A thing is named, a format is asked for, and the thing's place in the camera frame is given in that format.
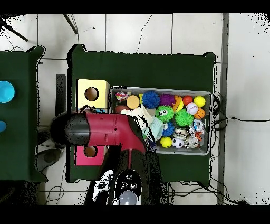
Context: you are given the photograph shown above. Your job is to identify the dark green side table cloth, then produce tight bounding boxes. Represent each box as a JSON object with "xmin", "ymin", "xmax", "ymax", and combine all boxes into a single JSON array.
[{"xmin": 0, "ymin": 45, "xmax": 46, "ymax": 183}]

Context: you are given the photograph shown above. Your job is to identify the blue spiky ball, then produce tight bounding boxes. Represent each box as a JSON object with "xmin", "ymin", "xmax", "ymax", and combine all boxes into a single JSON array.
[{"xmin": 141, "ymin": 90, "xmax": 161, "ymax": 109}]

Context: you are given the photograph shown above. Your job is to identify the pale yellow knitted cloth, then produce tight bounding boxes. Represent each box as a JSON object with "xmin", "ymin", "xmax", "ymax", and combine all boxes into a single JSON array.
[{"xmin": 121, "ymin": 106, "xmax": 148, "ymax": 121}]

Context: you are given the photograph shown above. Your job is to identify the orange round disc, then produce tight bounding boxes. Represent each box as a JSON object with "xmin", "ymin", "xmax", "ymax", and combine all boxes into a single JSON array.
[{"xmin": 126, "ymin": 95, "xmax": 141, "ymax": 110}]

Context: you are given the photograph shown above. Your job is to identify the dark grey stand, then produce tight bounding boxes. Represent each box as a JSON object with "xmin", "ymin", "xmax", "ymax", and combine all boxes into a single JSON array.
[{"xmin": 37, "ymin": 73, "xmax": 67, "ymax": 174}]

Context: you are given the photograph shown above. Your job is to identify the yellow ball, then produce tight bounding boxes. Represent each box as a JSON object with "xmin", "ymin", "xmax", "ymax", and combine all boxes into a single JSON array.
[
  {"xmin": 160, "ymin": 137, "xmax": 173, "ymax": 148},
  {"xmin": 194, "ymin": 96, "xmax": 207, "ymax": 108}
]

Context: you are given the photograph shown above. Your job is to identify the green spiky ball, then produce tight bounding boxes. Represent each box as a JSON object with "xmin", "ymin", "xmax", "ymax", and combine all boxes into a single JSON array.
[{"xmin": 175, "ymin": 109, "xmax": 195, "ymax": 127}]

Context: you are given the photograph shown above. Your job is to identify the purple spiky ball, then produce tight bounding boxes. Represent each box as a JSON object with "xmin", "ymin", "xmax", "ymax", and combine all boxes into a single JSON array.
[{"xmin": 159, "ymin": 94, "xmax": 176, "ymax": 107}]

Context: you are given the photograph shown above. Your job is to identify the black floor cable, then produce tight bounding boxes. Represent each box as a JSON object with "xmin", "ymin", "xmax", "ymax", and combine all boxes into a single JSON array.
[{"xmin": 212, "ymin": 115, "xmax": 270, "ymax": 127}]

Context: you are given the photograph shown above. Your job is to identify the white baseball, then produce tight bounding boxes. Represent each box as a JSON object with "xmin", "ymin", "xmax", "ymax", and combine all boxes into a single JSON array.
[{"xmin": 187, "ymin": 102, "xmax": 199, "ymax": 115}]

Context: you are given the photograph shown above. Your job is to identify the black stand leg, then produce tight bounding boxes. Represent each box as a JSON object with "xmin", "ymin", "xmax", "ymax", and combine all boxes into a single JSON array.
[
  {"xmin": 0, "ymin": 18, "xmax": 30, "ymax": 42},
  {"xmin": 63, "ymin": 13, "xmax": 79, "ymax": 34}
]

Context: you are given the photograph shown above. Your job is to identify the blue round bowl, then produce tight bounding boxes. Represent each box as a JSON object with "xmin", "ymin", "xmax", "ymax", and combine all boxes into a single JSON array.
[{"xmin": 0, "ymin": 80, "xmax": 16, "ymax": 104}]

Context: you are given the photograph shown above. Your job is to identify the wooden box with three holes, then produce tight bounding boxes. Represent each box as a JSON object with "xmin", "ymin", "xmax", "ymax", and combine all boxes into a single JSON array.
[{"xmin": 74, "ymin": 79, "xmax": 110, "ymax": 166}]

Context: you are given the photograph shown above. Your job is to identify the green fuzzy ball with eyes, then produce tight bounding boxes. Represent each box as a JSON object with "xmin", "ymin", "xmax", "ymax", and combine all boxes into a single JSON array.
[{"xmin": 155, "ymin": 105, "xmax": 175, "ymax": 123}]

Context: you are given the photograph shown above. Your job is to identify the mint green knitted cloth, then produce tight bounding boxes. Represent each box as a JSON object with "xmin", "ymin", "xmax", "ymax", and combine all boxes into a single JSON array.
[{"xmin": 147, "ymin": 117, "xmax": 165, "ymax": 142}]

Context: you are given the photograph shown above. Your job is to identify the clear mesh bin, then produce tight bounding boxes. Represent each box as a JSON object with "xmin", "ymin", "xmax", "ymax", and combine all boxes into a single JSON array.
[{"xmin": 109, "ymin": 86, "xmax": 213, "ymax": 156}]

